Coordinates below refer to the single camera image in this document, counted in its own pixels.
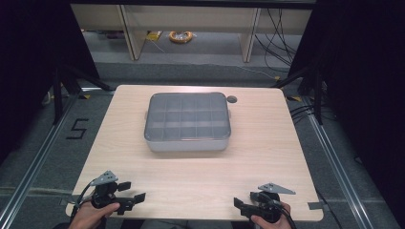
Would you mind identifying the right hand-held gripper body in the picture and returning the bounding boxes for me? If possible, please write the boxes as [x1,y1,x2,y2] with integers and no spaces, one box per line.
[249,182,297,224]

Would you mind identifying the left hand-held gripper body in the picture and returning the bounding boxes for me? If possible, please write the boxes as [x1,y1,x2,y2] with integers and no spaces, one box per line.
[90,170,119,210]

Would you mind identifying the grey compartment storage box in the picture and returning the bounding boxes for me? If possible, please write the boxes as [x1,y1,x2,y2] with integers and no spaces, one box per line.
[143,92,232,142]
[144,109,232,153]

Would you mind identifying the person's right hand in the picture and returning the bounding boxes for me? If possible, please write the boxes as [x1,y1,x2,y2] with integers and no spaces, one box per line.
[250,202,292,229]

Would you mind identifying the person's left hand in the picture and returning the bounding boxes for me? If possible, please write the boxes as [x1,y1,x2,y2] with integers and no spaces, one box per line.
[68,201,121,229]

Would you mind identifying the black metal stand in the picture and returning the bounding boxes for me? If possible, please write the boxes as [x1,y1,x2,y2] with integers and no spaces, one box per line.
[270,66,325,126]
[52,63,115,126]

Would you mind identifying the dark curtain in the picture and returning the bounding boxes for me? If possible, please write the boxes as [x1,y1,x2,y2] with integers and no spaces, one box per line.
[0,0,100,165]
[288,0,405,227]

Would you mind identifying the yellow packet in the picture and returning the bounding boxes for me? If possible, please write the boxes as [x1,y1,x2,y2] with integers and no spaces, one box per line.
[145,31,162,42]

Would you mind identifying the light wooden shelf unit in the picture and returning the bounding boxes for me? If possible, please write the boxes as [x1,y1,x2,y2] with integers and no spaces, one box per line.
[70,3,313,63]

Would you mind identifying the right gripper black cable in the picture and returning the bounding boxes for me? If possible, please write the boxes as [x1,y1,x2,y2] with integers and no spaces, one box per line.
[261,194,298,229]

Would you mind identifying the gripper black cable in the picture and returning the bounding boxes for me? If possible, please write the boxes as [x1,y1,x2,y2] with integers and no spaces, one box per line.
[70,180,97,225]
[261,194,298,229]

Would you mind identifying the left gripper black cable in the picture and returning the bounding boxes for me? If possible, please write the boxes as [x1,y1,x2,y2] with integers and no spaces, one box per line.
[70,180,97,225]

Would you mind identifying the aluminium floor rail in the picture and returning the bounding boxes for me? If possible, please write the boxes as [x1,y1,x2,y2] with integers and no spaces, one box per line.
[300,94,374,229]
[0,87,84,229]

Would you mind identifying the black cables beside table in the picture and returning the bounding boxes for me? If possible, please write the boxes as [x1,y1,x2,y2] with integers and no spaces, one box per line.
[288,103,319,126]

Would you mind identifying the bundle of black floor cables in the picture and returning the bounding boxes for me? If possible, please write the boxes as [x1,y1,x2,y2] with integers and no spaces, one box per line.
[253,8,300,73]

